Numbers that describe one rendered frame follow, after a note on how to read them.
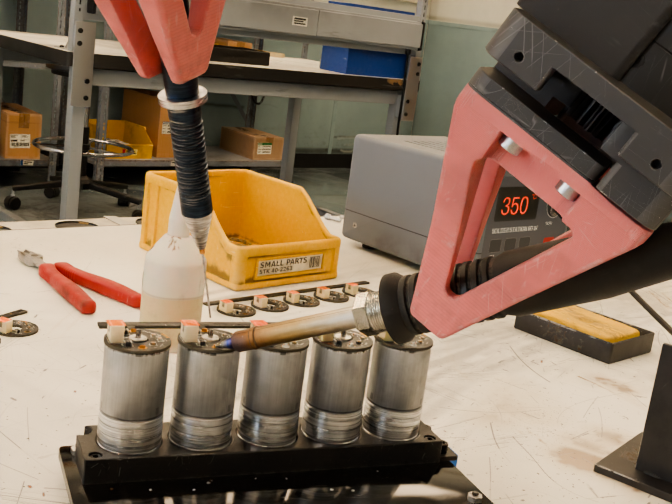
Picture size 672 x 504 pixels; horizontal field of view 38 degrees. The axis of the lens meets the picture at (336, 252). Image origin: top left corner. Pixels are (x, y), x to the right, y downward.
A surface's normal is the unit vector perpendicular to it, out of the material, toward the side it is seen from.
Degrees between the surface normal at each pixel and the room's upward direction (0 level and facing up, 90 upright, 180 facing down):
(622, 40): 90
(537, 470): 0
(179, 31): 100
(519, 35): 90
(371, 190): 90
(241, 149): 88
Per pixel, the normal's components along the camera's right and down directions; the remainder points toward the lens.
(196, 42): 0.86, 0.37
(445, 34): -0.75, 0.06
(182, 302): 0.47, 0.27
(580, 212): -0.55, 0.42
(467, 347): 0.13, -0.96
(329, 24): 0.65, 0.26
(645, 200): -0.38, 0.17
